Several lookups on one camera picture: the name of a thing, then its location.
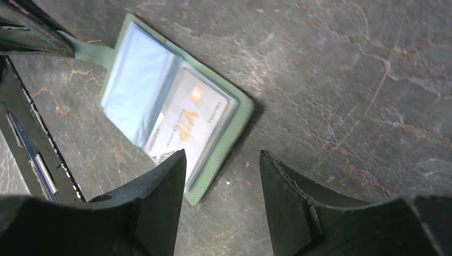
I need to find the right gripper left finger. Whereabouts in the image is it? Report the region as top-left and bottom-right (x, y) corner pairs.
(1, 150), (187, 255)

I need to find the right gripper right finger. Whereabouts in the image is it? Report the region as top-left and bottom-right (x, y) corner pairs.
(259, 150), (451, 255)

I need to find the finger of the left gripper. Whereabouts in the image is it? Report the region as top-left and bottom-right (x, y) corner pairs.
(1, 1), (75, 58)

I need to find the green card holder wallet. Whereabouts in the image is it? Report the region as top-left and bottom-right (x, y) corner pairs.
(63, 14), (254, 205)

